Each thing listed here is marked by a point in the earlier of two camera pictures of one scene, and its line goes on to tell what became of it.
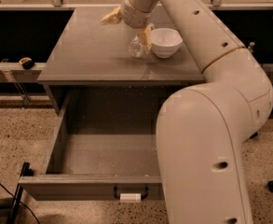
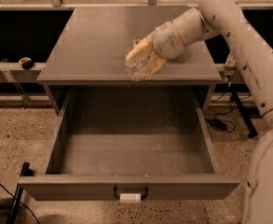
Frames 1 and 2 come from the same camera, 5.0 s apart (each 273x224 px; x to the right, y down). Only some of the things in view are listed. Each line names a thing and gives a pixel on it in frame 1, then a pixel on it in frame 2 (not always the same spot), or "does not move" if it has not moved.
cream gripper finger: [115, 17] -> [144, 44]
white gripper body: [132, 17] -> [166, 43]
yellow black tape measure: [27, 63] does not move
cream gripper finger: [145, 36] -> [155, 63]
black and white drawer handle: [130, 197] does not move
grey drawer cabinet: [88, 49] does not move
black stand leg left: [26, 171] does not move
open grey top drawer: [104, 148] does not move
